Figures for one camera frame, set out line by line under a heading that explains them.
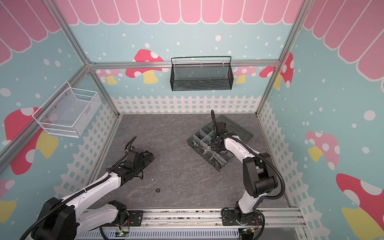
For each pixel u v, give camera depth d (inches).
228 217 29.2
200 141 39.2
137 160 26.7
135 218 29.3
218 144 26.8
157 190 32.7
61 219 15.7
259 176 18.3
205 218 29.9
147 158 31.2
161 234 28.0
